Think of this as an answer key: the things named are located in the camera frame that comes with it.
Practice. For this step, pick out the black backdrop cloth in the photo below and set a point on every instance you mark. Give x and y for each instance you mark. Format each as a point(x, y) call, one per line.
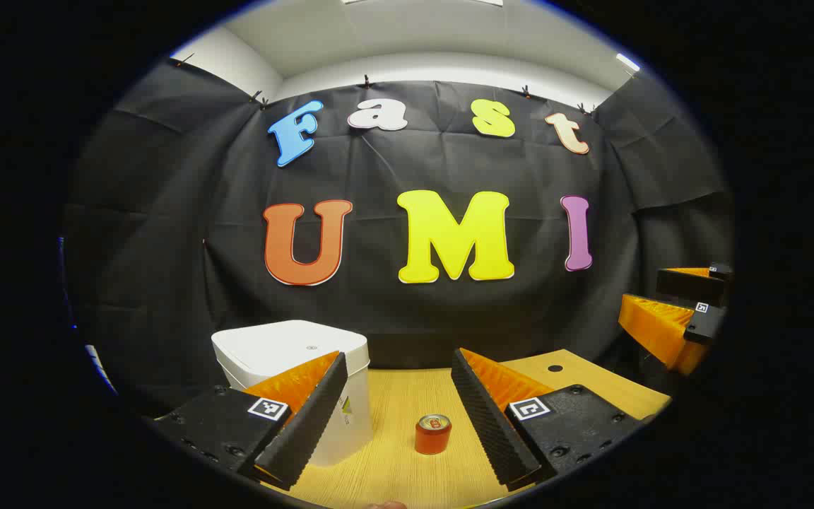
point(188, 212)

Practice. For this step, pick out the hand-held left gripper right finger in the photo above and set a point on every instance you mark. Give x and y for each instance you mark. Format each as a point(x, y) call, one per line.
point(492, 424)

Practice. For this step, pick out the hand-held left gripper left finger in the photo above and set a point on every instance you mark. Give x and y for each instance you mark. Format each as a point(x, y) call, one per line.
point(308, 431)

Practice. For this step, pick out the wooden desktop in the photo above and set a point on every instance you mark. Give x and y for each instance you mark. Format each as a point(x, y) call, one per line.
point(400, 396)

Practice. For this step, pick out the white desktop garbage bin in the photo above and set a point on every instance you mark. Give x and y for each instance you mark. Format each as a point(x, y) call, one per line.
point(280, 343)

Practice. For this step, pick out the white ceiling light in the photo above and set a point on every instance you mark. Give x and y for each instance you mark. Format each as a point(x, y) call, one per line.
point(627, 62)

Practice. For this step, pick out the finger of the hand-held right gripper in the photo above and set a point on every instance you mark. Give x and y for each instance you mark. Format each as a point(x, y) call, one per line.
point(654, 329)
point(689, 286)

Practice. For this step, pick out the red pop can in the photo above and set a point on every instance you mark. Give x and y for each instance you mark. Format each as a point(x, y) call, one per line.
point(433, 437)

